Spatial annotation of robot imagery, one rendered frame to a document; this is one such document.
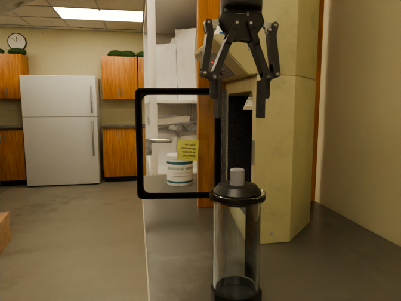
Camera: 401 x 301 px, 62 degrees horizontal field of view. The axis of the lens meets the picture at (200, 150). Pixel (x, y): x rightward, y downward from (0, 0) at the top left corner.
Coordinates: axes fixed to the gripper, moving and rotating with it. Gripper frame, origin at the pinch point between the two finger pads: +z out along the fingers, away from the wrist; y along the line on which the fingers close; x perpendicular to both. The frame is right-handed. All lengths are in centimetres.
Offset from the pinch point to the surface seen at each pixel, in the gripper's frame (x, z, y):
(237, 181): 1.5, 14.5, 0.6
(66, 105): -512, 2, 133
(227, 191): 3.1, 15.9, 2.9
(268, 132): -25.2, 7.9, -16.1
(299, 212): -31, 33, -29
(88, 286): -182, 134, 59
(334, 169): -55, 25, -55
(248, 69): -25.2, -8.8, -10.0
